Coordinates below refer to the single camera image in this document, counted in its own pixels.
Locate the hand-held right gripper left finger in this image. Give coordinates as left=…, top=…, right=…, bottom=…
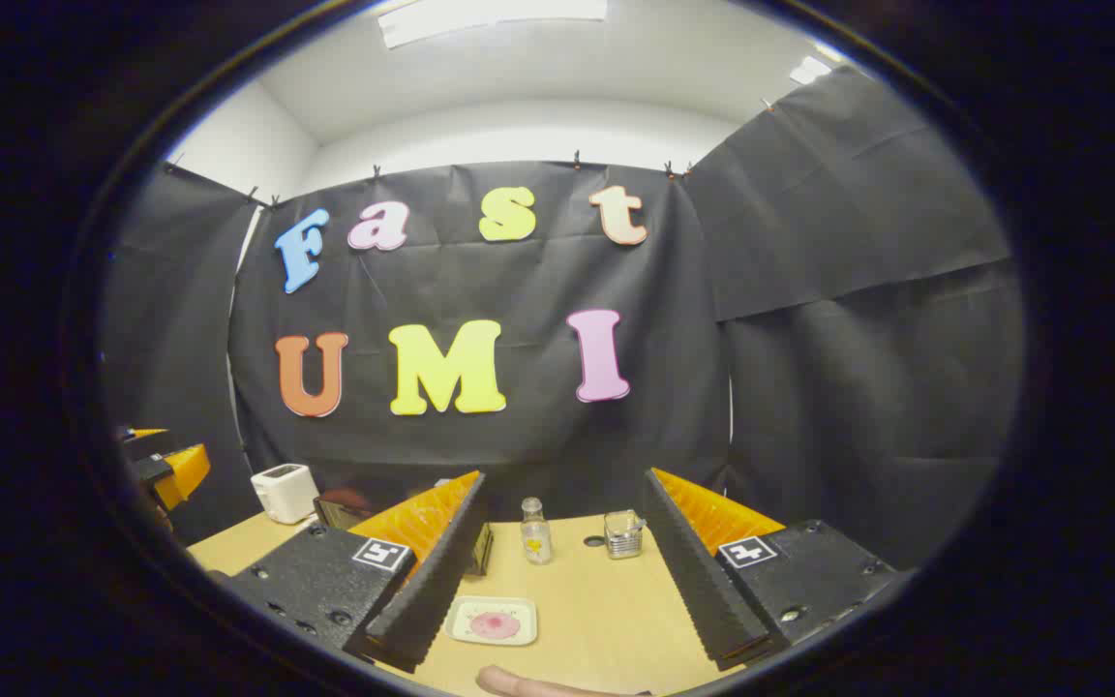
left=226, top=471, right=489, bottom=674

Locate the clear bottle with yellow label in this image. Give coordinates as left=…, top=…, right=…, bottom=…
left=520, top=497, right=553, bottom=565

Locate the white square dish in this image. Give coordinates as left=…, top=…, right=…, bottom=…
left=445, top=595, right=539, bottom=648

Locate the black electric oven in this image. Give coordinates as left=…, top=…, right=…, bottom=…
left=314, top=489, right=496, bottom=577

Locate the long ceiling light panel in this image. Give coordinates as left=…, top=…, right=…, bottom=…
left=378, top=0, right=609, bottom=49

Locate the metal wire basket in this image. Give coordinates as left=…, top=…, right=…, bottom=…
left=604, top=509, right=648, bottom=560

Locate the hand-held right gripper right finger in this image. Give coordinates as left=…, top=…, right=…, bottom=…
left=643, top=468, right=897, bottom=671

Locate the white toaster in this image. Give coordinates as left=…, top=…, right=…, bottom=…
left=251, top=464, right=320, bottom=525

